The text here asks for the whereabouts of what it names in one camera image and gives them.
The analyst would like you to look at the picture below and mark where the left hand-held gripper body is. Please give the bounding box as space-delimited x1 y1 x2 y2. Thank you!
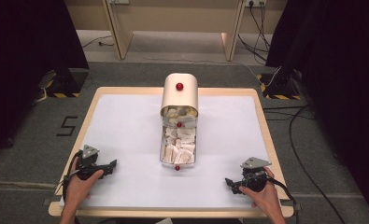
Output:
77 144 112 181

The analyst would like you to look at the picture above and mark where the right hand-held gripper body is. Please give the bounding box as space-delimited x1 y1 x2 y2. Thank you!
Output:
239 156 273 192

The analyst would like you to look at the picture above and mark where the person's right hand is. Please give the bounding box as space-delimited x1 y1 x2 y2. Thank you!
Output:
238 166 282 213

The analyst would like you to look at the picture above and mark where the person's left hand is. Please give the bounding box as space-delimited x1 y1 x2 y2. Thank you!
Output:
64 156 105 204

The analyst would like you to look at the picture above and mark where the white table mat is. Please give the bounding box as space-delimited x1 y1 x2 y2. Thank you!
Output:
60 93 270 209

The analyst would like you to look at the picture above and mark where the grey tape strip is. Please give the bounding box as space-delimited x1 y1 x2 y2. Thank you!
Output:
42 195 63 207
279 200 302 209

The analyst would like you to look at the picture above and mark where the long clear drawer red knob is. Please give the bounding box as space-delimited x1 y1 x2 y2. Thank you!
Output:
159 123 198 172

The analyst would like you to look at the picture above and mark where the pile of white packets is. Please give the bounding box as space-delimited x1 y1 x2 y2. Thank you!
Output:
161 126 196 165
163 106 197 125

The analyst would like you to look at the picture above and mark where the short clear drawer red knob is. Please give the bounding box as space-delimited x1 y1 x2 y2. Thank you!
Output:
161 106 199 129

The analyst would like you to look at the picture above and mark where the black stand base striped tape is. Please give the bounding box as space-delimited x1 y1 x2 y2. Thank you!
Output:
256 72 302 101
35 68 90 99

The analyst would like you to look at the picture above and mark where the cream box lid red knob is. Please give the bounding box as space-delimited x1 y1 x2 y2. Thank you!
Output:
160 72 200 119

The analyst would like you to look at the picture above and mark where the black curtain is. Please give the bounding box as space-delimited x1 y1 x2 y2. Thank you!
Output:
0 0 90 161
264 0 369 216

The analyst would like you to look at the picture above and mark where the beige wooden desk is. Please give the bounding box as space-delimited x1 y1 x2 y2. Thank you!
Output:
64 0 289 63

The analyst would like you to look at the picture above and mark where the left hand-held gripper black cable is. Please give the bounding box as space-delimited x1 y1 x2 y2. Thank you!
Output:
61 150 82 202

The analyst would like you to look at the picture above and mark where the hand-held gripper black cable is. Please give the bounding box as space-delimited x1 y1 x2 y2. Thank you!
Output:
61 150 82 202
265 175 301 224

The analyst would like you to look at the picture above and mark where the right hand-held gripper black cable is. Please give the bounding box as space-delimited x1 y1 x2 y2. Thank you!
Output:
265 175 301 224

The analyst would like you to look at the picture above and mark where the long black floor cable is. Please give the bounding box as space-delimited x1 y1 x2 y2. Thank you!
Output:
262 104 348 224

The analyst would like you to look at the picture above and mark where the black floor cable with plug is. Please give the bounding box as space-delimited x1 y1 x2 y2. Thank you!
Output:
80 35 115 49

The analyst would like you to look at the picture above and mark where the bundle of black wall cables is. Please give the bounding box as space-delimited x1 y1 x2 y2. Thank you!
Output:
236 0 272 63

